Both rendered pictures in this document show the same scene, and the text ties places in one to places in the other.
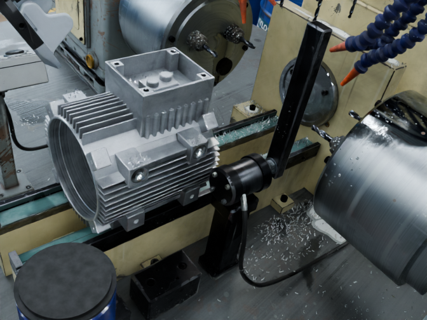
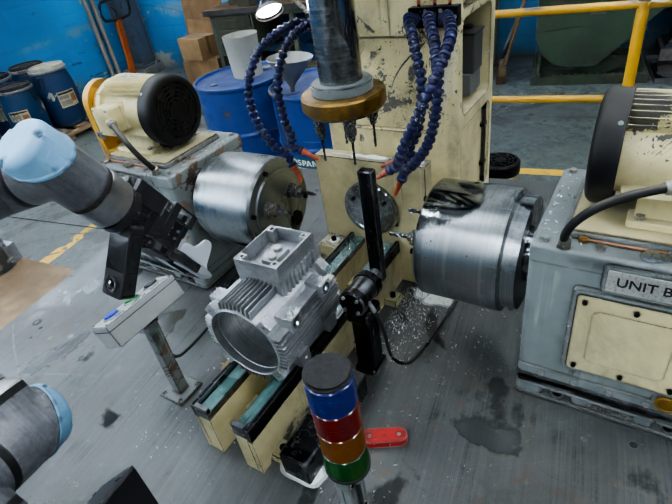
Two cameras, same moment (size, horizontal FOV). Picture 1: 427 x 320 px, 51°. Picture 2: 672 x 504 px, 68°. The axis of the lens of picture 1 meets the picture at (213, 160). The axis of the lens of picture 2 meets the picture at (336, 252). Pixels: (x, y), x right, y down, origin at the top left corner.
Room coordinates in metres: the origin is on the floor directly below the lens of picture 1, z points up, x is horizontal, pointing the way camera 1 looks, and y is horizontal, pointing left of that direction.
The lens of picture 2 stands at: (-0.24, 0.09, 1.65)
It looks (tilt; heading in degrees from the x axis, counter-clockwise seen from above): 35 degrees down; 352
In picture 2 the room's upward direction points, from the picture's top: 10 degrees counter-clockwise
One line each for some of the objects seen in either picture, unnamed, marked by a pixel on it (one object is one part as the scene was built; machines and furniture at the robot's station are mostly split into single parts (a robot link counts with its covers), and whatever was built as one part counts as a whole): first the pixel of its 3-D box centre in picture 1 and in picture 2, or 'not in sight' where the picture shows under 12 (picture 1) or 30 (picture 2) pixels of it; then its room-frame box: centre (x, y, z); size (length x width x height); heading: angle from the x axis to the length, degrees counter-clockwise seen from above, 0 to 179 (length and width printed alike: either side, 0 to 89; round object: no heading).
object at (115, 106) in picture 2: not in sight; (146, 153); (1.17, 0.38, 1.16); 0.33 x 0.26 x 0.42; 45
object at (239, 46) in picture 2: not in sight; (242, 55); (3.00, 0.00, 0.99); 0.24 x 0.22 x 0.24; 54
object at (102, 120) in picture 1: (132, 148); (275, 309); (0.53, 0.13, 1.01); 0.20 x 0.19 x 0.19; 136
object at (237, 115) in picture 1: (247, 127); (336, 254); (0.88, -0.06, 0.86); 0.07 x 0.06 x 0.12; 45
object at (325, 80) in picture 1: (305, 92); (369, 209); (0.81, -0.16, 1.01); 0.15 x 0.02 x 0.15; 45
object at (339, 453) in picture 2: not in sight; (340, 433); (0.15, 0.07, 1.10); 0.06 x 0.06 x 0.04
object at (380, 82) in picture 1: (319, 102); (382, 211); (0.86, -0.20, 0.97); 0.30 x 0.11 x 0.34; 45
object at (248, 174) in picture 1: (317, 196); (416, 280); (0.61, -0.20, 0.92); 0.45 x 0.13 x 0.24; 135
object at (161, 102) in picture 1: (158, 91); (276, 260); (0.56, 0.10, 1.11); 0.12 x 0.11 x 0.07; 136
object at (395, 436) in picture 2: not in sight; (384, 437); (0.32, -0.01, 0.81); 0.09 x 0.03 x 0.02; 75
